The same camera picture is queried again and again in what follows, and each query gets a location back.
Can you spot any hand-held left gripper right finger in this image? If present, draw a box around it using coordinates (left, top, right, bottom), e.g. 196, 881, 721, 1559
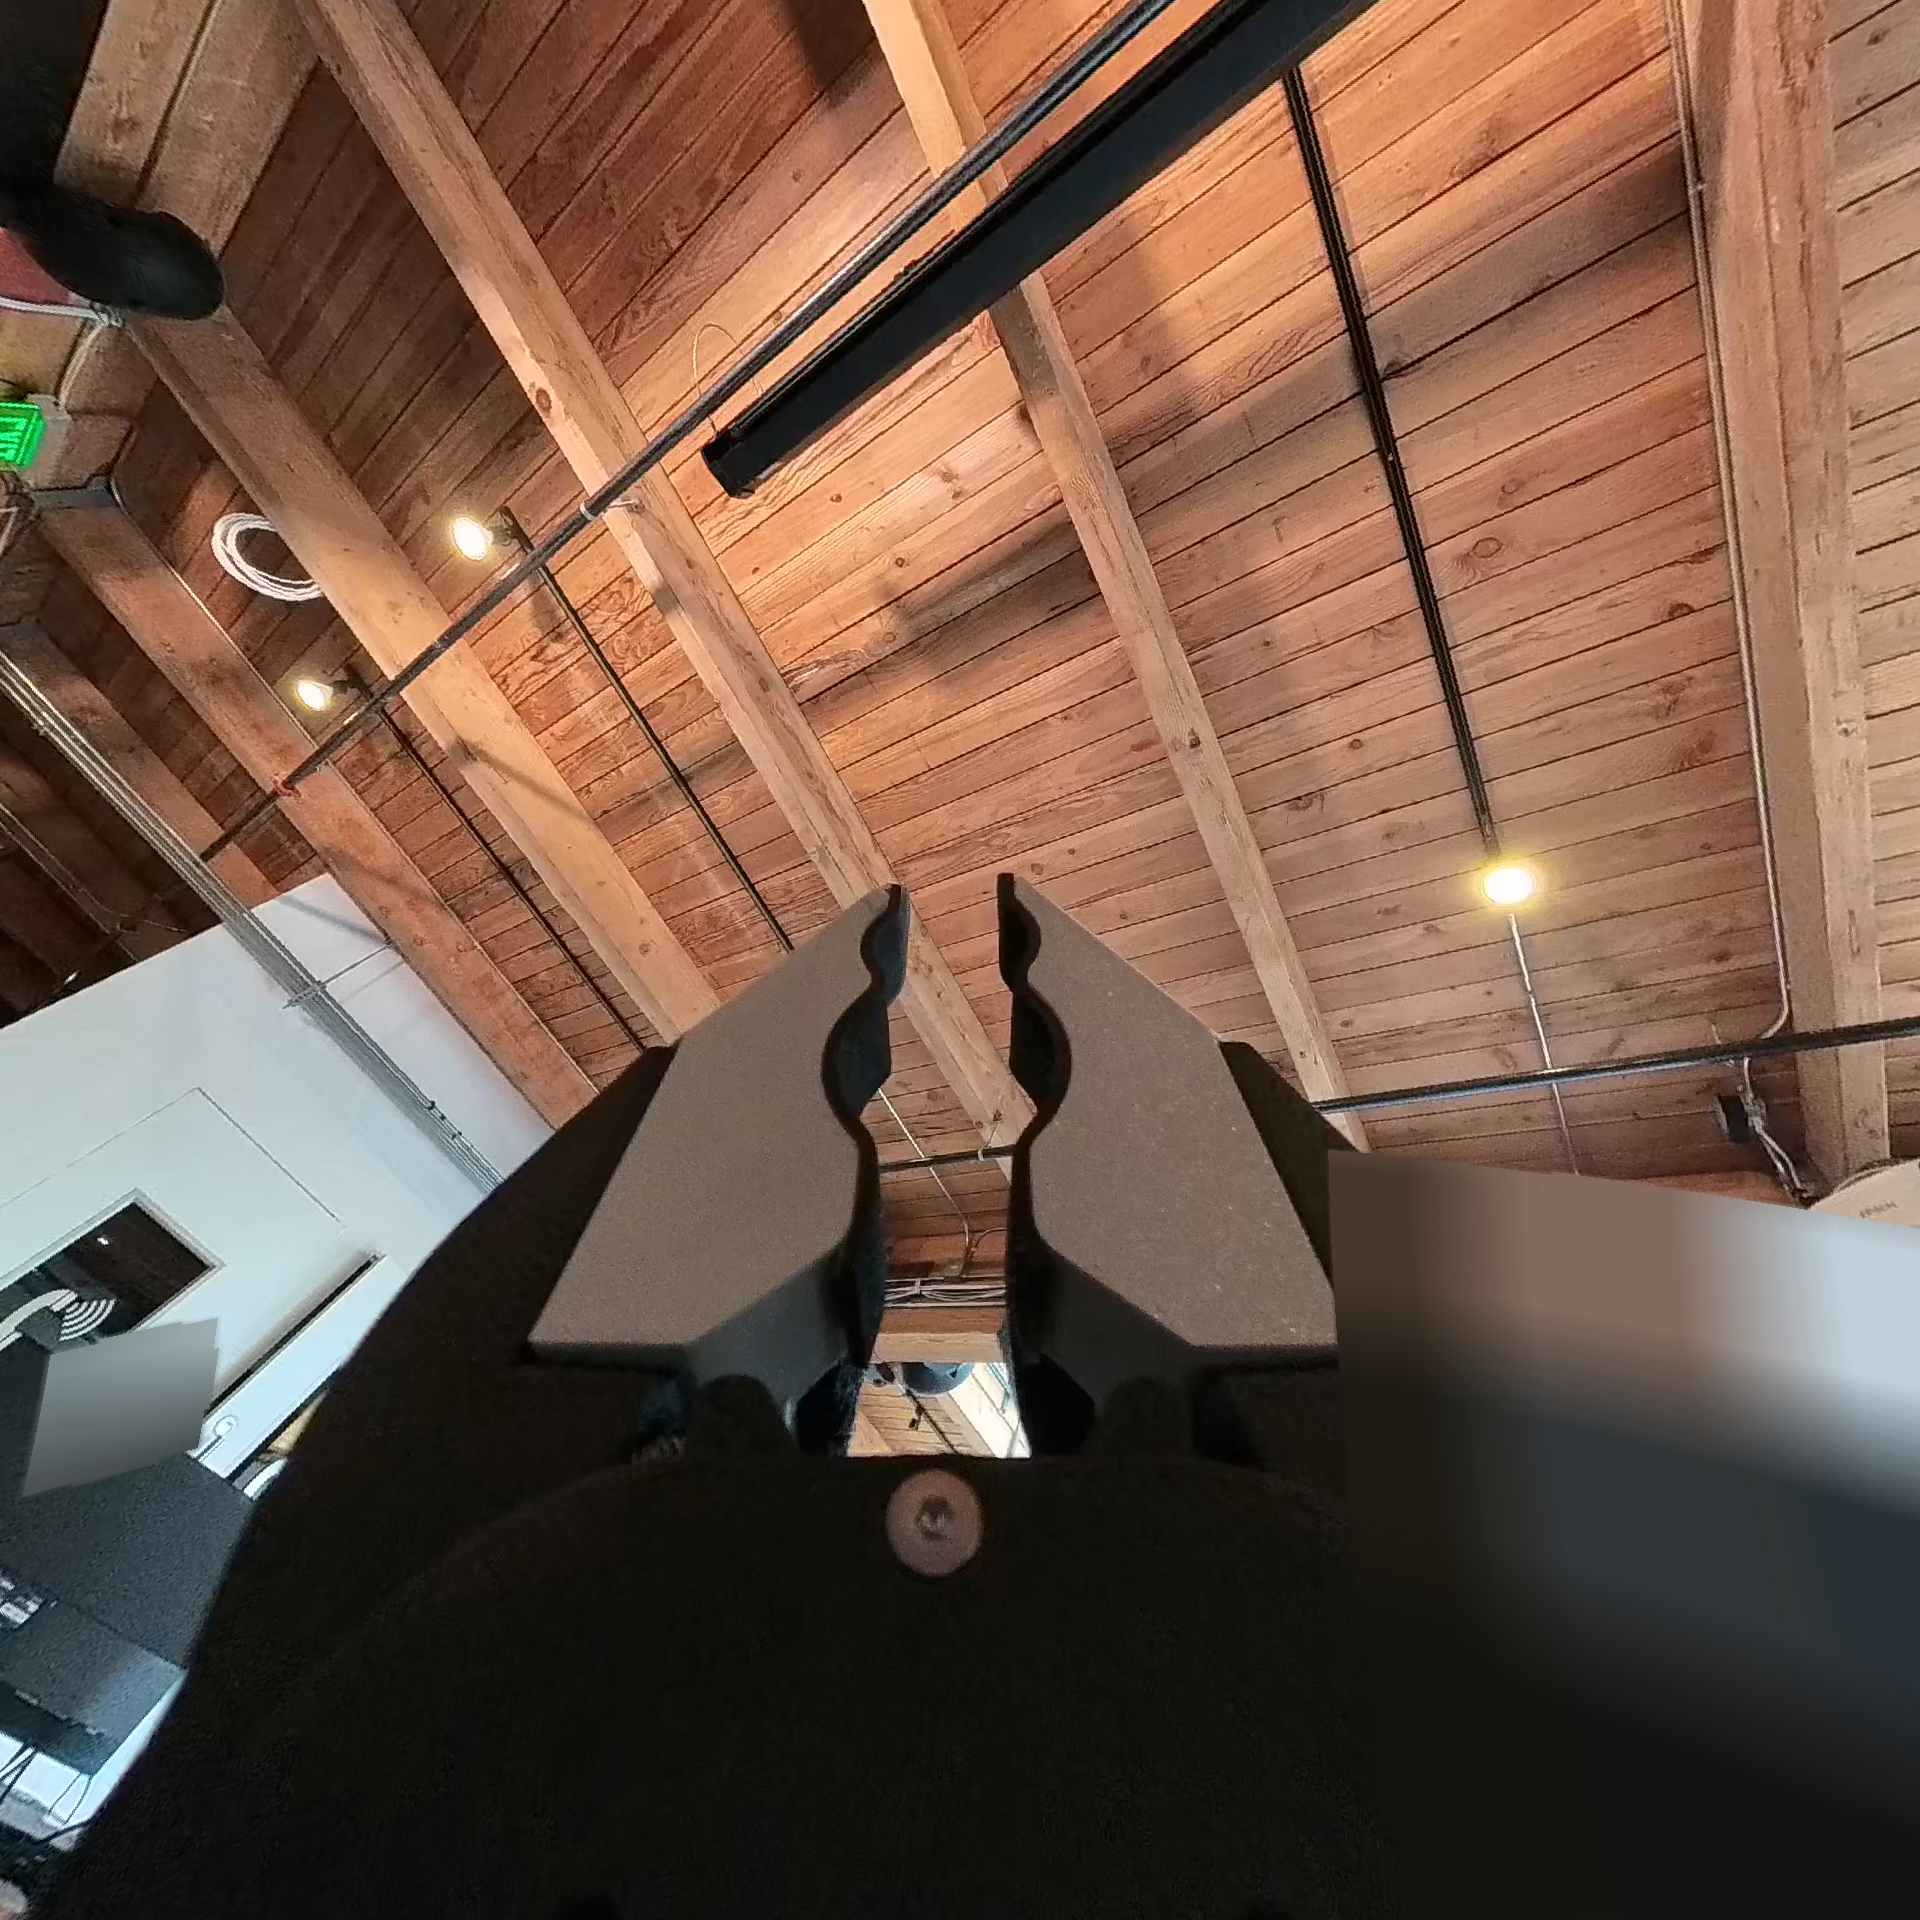
991, 871, 1336, 1452

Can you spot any grey metal conduit bundle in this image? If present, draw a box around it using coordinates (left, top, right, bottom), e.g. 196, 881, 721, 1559
0, 644, 501, 1190

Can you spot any dark wall window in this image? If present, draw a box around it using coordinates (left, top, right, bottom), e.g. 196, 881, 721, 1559
0, 1190, 220, 1343

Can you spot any black hanging linear lamp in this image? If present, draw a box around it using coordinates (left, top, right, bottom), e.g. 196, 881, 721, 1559
699, 0, 1383, 501

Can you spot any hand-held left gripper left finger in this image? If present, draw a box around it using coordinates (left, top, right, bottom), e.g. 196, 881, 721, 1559
525, 881, 912, 1453

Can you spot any black horizontal pipe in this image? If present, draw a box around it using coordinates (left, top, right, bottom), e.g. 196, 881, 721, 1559
1313, 1014, 1920, 1115

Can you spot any white projector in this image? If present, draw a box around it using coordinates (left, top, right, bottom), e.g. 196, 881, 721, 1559
1808, 1159, 1920, 1225

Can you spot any long black ceiling pipe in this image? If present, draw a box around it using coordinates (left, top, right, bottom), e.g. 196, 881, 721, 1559
195, 0, 1179, 867

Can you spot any black round duct elbow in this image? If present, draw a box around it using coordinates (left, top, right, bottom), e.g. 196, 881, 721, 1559
0, 188, 225, 320

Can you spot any long black lighting track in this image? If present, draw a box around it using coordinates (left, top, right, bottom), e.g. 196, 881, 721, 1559
1280, 65, 1501, 847

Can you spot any white coiled cable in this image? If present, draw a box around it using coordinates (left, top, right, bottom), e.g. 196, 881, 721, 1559
211, 511, 324, 605

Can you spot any black panel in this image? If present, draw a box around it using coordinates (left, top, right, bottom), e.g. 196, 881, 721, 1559
0, 1446, 256, 1772

